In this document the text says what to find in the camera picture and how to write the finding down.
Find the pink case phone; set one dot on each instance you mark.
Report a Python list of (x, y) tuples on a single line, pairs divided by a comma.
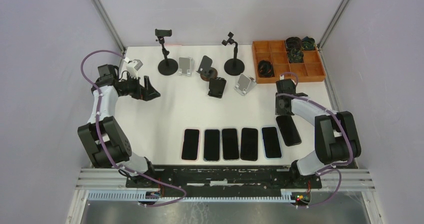
[(190, 145)]

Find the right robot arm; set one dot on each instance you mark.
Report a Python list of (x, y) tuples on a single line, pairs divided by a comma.
[(336, 140)]

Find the tall black phone stand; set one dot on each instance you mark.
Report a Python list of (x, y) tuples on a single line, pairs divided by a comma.
[(167, 66), (233, 66)]

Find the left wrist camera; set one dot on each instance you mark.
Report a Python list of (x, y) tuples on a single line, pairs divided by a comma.
[(132, 67)]

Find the clear case phone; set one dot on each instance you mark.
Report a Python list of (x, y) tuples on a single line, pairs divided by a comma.
[(211, 145)]

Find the black phone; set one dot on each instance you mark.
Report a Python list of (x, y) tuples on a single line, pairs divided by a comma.
[(249, 144), (230, 144), (288, 130)]

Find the black mounting base plate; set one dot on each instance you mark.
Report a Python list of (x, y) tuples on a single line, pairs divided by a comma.
[(223, 181)]

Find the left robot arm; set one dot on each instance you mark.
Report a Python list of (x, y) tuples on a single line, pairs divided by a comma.
[(103, 139)]

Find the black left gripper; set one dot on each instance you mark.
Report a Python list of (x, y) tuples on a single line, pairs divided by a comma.
[(149, 92)]

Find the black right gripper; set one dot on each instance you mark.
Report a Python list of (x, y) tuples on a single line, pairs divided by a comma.
[(278, 110)]

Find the clear acrylic phone stand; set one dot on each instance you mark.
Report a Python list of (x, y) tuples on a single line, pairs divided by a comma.
[(185, 66)]

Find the white slotted cable duct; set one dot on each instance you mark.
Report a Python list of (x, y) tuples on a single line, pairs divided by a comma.
[(149, 197)]

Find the small black folding stand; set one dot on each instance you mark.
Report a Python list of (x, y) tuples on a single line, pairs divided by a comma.
[(216, 87)]

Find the white case phone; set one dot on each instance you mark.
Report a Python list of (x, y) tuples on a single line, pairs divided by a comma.
[(271, 143)]

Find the silver metal phone stand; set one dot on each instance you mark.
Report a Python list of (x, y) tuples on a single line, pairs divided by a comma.
[(245, 84)]

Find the wooden compartment tray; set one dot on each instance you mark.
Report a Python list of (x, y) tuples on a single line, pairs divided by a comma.
[(271, 59)]

